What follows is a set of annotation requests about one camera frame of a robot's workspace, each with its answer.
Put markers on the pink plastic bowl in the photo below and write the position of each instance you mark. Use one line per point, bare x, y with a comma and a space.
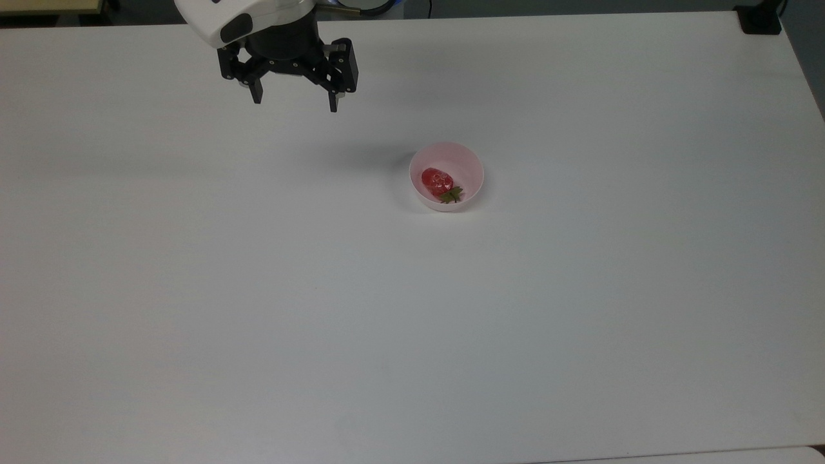
446, 176

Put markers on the red strawberry with green leaves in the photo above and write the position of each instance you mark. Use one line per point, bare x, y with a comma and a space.
439, 182

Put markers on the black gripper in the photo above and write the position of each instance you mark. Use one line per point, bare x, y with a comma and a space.
283, 42

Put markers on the beige wooden furniture edge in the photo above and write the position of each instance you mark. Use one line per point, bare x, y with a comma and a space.
48, 6

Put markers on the black table clamp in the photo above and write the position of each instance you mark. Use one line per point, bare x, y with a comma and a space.
759, 19

